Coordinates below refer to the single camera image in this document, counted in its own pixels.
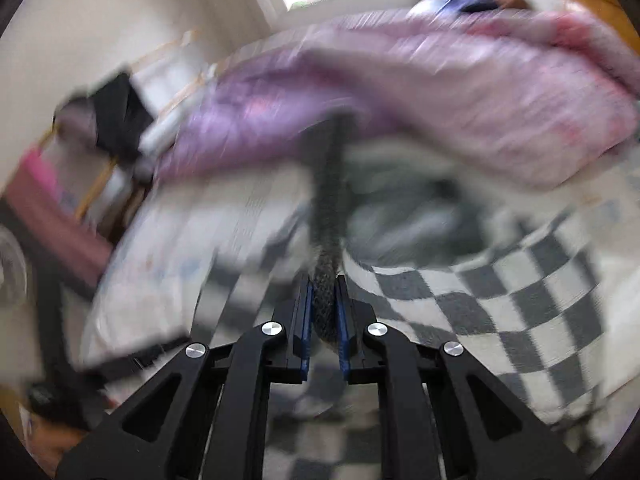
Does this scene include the wooden rack with clutter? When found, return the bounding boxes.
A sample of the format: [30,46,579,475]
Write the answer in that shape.
[40,30,221,241]

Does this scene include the grey knit garment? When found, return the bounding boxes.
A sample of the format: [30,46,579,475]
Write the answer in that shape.
[299,112,481,351]

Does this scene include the white fan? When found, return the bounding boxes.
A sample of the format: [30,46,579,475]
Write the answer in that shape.
[0,225,28,306]

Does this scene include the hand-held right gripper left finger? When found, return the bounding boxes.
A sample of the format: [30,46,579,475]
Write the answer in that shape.
[56,274,314,480]

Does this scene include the white printed bed sheet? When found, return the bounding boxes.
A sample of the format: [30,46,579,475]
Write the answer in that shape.
[80,165,311,366]

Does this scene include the checkered black white blanket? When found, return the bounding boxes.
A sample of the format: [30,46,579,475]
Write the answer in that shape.
[190,150,640,480]

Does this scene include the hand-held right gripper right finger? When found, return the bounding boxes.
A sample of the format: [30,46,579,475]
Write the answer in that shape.
[336,274,587,480]

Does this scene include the pink cloth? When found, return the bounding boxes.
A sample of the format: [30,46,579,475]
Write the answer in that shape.
[2,147,116,286]

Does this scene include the purple pink quilt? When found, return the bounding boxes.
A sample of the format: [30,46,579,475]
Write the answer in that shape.
[155,10,640,193]

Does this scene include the orange wooden furniture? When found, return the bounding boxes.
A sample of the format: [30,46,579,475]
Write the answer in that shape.
[557,0,640,53]

